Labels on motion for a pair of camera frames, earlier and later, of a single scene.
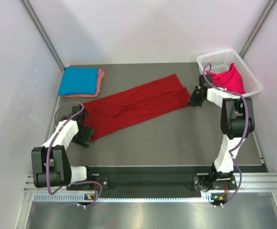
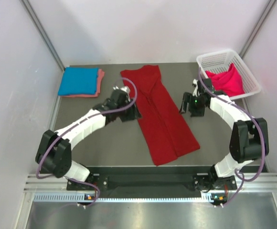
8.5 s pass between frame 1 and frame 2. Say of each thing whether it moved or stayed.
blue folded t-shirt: stayed
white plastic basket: stayed
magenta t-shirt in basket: stayed
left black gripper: moved
